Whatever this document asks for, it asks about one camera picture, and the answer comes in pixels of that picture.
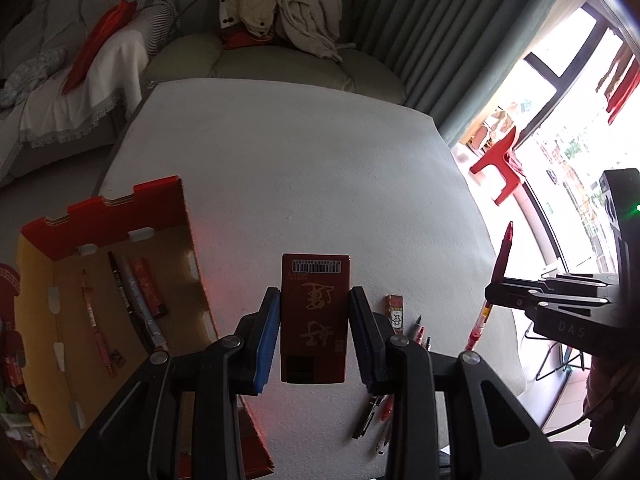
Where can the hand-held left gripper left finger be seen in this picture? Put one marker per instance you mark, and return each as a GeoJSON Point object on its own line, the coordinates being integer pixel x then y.
{"type": "Point", "coordinates": [267, 345]}

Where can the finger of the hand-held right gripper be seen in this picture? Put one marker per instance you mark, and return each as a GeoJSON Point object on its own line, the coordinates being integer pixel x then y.
{"type": "Point", "coordinates": [575, 280]}
{"type": "Point", "coordinates": [530, 297]}

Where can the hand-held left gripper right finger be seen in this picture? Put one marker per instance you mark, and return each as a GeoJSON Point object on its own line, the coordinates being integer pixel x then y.
{"type": "Point", "coordinates": [365, 340]}

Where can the small red white-label box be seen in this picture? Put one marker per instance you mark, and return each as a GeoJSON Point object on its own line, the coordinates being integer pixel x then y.
{"type": "Point", "coordinates": [395, 314]}

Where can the red gel pen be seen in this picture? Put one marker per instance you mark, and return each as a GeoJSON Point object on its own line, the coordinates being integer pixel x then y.
{"type": "Point", "coordinates": [385, 410]}
{"type": "Point", "coordinates": [500, 265]}

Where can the red rectangular box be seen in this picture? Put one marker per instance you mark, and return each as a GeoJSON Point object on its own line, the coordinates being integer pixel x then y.
{"type": "Point", "coordinates": [315, 310]}

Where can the light blue patterned pen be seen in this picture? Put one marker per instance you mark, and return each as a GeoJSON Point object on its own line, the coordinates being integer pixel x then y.
{"type": "Point", "coordinates": [142, 310]}

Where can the long narrow red box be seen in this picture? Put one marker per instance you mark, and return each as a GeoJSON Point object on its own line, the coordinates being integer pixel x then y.
{"type": "Point", "coordinates": [147, 285]}

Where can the pink pen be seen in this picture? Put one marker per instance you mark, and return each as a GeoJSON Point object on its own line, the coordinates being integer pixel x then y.
{"type": "Point", "coordinates": [95, 325]}

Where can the orange red cardboard box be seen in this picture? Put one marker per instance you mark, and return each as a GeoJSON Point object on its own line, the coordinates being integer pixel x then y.
{"type": "Point", "coordinates": [65, 270]}

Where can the person's right forearm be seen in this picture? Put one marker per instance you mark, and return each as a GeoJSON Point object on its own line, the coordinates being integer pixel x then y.
{"type": "Point", "coordinates": [607, 395]}

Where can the black folding rack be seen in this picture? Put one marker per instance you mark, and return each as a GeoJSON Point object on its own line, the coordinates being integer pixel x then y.
{"type": "Point", "coordinates": [550, 360]}

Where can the red plastic chair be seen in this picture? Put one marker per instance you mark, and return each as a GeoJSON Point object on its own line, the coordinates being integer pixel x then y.
{"type": "Point", "coordinates": [500, 162]}

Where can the grey felt table cover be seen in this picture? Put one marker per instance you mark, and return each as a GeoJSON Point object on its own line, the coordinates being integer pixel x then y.
{"type": "Point", "coordinates": [300, 170]}

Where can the hanging red garment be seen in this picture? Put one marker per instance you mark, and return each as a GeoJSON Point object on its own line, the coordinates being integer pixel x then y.
{"type": "Point", "coordinates": [620, 85]}

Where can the cluttered low shelf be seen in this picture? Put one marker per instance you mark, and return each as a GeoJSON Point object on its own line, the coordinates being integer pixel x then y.
{"type": "Point", "coordinates": [15, 425]}

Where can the green curtain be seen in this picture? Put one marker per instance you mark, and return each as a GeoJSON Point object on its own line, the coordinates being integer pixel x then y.
{"type": "Point", "coordinates": [450, 35]}

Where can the white bed cloth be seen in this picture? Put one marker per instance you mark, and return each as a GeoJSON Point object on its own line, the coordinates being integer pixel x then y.
{"type": "Point", "coordinates": [90, 95]}

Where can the pile of beige clothes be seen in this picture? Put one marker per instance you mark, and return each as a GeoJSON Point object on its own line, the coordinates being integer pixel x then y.
{"type": "Point", "coordinates": [290, 5]}

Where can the red cushion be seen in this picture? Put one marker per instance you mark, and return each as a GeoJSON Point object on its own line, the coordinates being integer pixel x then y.
{"type": "Point", "coordinates": [97, 45]}

